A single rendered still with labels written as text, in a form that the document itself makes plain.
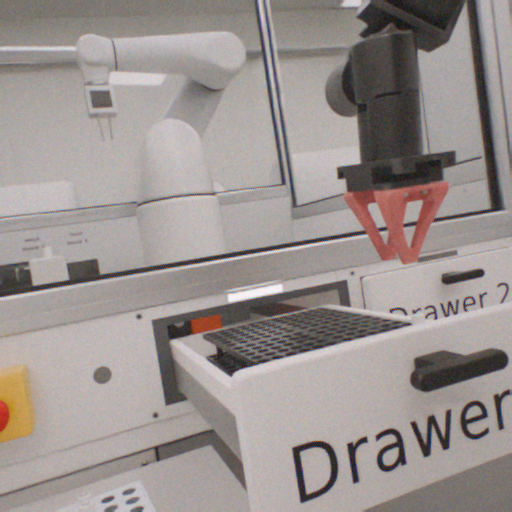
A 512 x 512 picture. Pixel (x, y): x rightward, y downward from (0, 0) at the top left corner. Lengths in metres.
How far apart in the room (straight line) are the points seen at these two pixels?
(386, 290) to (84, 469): 0.47
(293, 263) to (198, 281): 0.14
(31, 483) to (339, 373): 0.44
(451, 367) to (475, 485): 0.63
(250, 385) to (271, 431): 0.03
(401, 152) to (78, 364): 0.44
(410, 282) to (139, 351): 0.41
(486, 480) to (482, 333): 0.59
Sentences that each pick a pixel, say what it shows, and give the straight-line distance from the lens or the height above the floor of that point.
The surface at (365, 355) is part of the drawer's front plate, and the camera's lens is 0.35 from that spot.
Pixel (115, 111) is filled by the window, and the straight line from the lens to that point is 0.67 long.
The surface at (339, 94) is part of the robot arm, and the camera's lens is 0.53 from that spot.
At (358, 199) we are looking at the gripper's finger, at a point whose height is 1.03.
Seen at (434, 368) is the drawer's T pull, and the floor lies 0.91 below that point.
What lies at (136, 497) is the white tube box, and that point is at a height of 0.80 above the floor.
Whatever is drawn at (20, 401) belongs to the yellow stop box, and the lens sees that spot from 0.60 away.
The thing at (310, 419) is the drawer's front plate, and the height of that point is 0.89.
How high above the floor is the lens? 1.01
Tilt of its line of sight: 3 degrees down
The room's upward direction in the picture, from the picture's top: 9 degrees counter-clockwise
